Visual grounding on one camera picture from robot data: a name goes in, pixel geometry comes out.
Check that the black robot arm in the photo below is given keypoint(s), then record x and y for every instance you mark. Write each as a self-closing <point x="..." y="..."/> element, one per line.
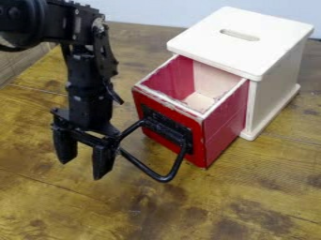
<point x="77" y="27"/>

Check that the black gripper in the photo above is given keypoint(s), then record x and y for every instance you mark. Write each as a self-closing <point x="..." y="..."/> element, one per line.
<point x="90" y="110"/>

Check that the black metal drawer handle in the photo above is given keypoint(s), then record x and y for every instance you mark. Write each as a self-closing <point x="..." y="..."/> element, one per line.
<point x="162" y="133"/>

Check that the white wooden box cabinet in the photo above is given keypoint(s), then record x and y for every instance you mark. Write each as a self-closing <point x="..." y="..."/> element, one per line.
<point x="258" y="47"/>

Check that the red wooden drawer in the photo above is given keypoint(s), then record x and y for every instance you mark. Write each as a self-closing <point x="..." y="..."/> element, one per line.
<point x="204" y="99"/>

